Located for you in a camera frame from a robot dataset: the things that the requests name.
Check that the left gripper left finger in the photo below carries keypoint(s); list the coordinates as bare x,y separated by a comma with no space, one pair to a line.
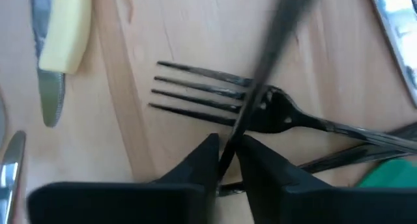
130,204

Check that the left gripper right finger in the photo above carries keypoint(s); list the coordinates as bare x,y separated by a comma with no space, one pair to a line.
325,207

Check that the black fork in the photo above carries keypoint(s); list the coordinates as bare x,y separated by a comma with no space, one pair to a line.
260,74
342,157
280,113

